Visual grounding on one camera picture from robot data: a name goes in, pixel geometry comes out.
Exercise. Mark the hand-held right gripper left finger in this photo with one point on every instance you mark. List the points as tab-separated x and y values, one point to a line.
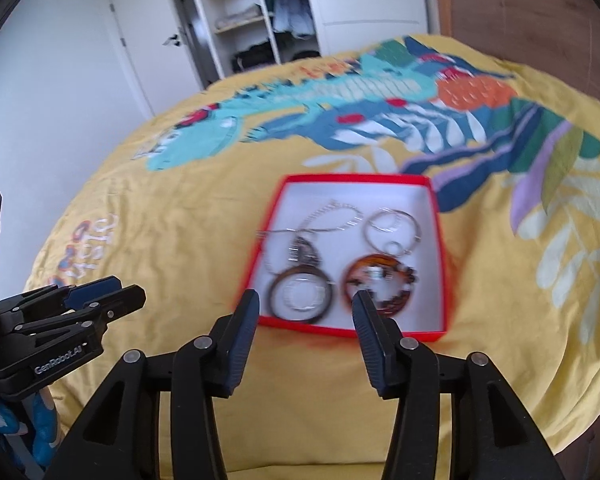
242	345

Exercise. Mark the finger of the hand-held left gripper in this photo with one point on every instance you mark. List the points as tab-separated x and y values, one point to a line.
125	300
92	290

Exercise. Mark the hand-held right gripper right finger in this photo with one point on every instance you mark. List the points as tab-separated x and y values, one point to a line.
370	345

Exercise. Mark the brown white beaded earring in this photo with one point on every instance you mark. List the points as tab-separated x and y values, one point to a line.
405	280

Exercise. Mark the silver twisted bangle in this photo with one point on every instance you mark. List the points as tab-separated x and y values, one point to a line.
369	230

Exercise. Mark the red cardboard box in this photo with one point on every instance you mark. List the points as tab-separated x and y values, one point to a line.
330	195

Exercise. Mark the dark brown bangle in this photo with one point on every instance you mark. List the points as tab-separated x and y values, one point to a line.
274	294

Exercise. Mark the amber translucent bangle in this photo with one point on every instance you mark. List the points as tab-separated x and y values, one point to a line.
375	260

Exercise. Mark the yellow printed blanket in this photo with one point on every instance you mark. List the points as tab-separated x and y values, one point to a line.
180	210

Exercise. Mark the white door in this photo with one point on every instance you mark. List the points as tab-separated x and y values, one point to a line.
145	60

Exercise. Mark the dark folded clothes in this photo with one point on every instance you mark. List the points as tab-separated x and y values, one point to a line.
252	55

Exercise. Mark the light folded cloth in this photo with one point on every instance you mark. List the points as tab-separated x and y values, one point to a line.
237	17

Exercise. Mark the hanging clothes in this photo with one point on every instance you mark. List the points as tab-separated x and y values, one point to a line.
287	5

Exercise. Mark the brown wooden headboard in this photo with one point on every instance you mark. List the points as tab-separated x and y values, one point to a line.
530	35

